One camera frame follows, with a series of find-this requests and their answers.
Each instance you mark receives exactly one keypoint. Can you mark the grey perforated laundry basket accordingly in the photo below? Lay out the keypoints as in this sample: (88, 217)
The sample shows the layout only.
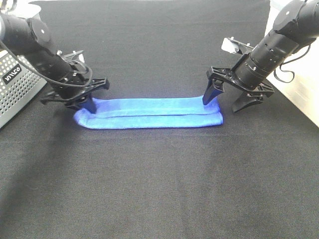
(18, 85)

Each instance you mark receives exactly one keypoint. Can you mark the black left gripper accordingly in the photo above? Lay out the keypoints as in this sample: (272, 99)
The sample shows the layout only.
(71, 82)

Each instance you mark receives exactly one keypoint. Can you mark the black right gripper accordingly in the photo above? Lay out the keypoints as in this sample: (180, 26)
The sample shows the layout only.
(245, 75)

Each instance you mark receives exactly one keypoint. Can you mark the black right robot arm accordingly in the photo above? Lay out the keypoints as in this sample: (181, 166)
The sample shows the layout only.
(295, 27)

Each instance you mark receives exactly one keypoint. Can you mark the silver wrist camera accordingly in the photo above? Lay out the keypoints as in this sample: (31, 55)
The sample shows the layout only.
(233, 46)
(75, 56)

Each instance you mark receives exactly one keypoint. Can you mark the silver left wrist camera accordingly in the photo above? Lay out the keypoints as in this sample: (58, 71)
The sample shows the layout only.
(75, 56)

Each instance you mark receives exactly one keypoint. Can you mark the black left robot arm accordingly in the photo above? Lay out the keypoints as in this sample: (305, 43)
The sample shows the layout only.
(28, 38)

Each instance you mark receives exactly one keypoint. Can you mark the blue microfibre towel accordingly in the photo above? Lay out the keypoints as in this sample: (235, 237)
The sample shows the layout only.
(150, 113)

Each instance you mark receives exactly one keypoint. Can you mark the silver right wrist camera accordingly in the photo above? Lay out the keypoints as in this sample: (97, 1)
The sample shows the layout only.
(233, 46)

